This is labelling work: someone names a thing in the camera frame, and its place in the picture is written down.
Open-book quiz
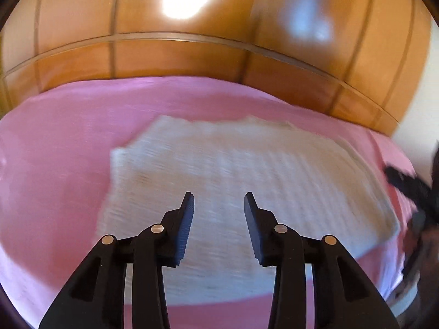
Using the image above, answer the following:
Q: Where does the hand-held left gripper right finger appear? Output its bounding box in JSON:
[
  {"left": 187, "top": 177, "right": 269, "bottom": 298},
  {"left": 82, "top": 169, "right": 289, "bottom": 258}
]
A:
[{"left": 244, "top": 192, "right": 400, "bottom": 329}]

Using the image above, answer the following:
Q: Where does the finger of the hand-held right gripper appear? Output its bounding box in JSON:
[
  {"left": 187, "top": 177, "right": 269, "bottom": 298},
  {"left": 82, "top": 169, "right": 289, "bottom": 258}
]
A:
[{"left": 383, "top": 166, "right": 433, "bottom": 210}]

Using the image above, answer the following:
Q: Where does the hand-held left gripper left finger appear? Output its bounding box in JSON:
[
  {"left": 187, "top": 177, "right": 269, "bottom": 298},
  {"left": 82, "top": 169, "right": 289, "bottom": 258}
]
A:
[{"left": 39, "top": 192, "right": 195, "bottom": 329}]

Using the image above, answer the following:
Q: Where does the cream knitted garment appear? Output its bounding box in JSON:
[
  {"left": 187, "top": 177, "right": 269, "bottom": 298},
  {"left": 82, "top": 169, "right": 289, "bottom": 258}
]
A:
[{"left": 96, "top": 115, "right": 400, "bottom": 306}]

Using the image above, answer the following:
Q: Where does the pink bed sheet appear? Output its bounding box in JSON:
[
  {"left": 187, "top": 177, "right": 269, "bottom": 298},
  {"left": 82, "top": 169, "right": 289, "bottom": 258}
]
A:
[{"left": 0, "top": 77, "right": 423, "bottom": 329}]

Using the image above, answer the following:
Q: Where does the wooden headboard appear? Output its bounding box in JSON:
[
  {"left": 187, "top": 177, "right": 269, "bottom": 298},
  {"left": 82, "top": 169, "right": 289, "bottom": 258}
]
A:
[{"left": 0, "top": 0, "right": 433, "bottom": 138}]

